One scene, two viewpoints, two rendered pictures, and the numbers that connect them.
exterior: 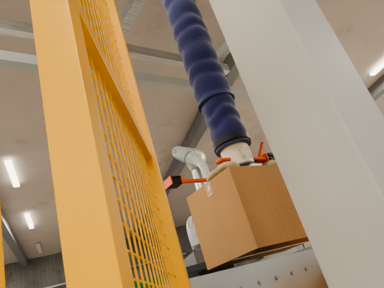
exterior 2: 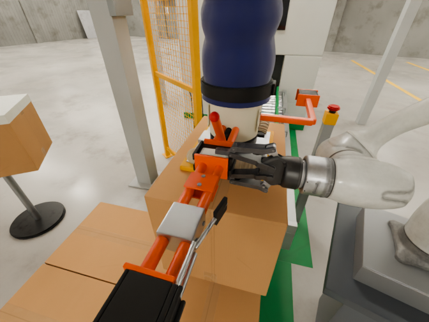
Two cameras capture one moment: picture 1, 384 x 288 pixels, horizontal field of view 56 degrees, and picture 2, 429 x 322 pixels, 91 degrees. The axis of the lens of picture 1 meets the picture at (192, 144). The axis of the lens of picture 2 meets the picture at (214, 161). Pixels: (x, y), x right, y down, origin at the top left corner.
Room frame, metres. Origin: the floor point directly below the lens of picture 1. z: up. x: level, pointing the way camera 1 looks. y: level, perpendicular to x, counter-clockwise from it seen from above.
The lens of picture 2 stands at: (2.50, -0.68, 1.50)
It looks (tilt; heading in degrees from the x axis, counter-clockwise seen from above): 36 degrees down; 145
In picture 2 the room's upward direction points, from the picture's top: straight up
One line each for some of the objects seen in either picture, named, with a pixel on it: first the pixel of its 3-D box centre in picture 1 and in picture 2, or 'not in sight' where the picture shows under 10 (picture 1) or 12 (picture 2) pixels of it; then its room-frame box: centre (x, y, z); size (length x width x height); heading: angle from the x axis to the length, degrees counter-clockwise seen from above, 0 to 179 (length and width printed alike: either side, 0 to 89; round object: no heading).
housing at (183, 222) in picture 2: not in sight; (182, 227); (2.28, -0.59, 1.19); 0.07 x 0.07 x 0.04; 39
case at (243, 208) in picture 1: (259, 214); (229, 190); (2.00, -0.24, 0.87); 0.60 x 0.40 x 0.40; 130
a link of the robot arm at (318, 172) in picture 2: not in sight; (313, 176); (2.33, -0.28, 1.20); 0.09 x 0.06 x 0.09; 130
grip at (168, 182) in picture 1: (173, 182); (306, 98); (2.00, 0.17, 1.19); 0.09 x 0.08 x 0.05; 39
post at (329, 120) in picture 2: not in sight; (309, 176); (1.93, 0.60, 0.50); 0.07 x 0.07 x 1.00; 40
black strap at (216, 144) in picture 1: (231, 143); (237, 84); (1.99, -0.22, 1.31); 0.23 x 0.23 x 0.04
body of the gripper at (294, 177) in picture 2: not in sight; (279, 170); (2.28, -0.33, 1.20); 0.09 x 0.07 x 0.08; 40
